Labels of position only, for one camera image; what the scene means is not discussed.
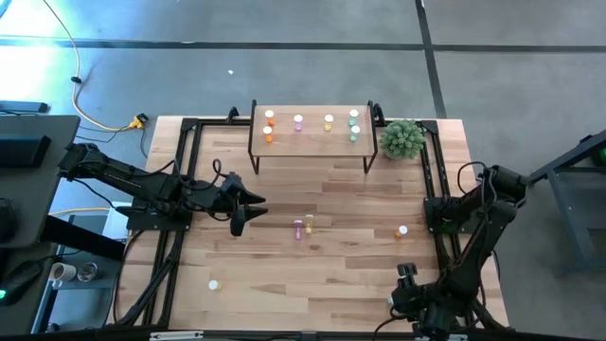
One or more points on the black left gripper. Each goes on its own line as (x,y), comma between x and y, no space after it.
(237,208)

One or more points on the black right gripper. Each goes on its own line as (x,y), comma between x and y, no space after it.
(412,298)

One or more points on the pink pill bottle white cap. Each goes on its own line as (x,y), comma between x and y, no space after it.
(297,118)
(297,231)

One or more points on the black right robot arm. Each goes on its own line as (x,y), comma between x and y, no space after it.
(472,256)

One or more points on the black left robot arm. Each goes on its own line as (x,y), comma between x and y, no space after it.
(128,180)

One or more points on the wooden shelf black metal legs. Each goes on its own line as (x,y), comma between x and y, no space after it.
(312,142)

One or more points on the grey metal shelf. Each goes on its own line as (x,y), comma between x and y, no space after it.
(106,274)

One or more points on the yellow black power plug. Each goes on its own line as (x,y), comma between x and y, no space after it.
(137,123)

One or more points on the white box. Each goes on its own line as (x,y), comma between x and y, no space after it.
(110,227)

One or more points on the green plant in patterned pot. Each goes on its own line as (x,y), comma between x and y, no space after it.
(402,139)

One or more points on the black desk crossbar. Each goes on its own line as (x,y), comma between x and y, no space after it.
(80,238)

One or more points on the clear glass cup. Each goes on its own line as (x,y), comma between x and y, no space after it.
(87,272)

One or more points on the white paper cup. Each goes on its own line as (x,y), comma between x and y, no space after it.
(63,272)

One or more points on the black desk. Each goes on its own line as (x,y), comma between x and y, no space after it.
(47,199)

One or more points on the black rectangular device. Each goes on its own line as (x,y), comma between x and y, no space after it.
(23,151)

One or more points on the black computer mouse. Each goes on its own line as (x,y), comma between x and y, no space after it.
(19,281)

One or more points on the flat black bar device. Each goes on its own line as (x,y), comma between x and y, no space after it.
(23,107)

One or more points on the black device green light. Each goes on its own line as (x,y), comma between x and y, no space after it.
(602,156)

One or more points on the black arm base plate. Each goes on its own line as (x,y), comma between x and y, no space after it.
(431,227)
(142,223)

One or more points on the black aluminium table frame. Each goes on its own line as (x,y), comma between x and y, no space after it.
(213,122)

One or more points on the black frame clamp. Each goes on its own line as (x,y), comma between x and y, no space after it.
(232,115)
(379,114)

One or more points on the grey metal table frame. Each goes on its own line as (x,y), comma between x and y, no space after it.
(565,213)

